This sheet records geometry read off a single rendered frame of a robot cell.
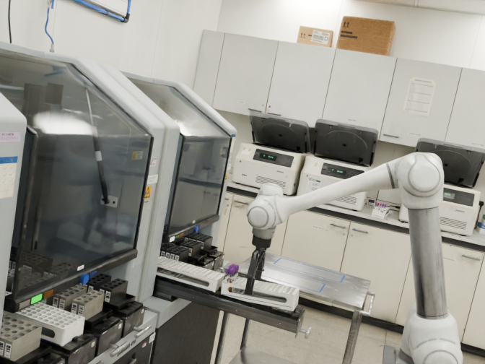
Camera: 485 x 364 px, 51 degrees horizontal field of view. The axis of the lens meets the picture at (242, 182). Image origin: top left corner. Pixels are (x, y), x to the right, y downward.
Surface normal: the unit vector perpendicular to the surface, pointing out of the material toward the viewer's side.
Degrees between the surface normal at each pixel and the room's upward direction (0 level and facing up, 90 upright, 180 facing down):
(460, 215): 90
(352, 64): 90
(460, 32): 90
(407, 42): 90
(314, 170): 59
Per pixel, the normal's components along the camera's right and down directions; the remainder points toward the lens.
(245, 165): -0.32, 0.07
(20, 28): 0.94, 0.22
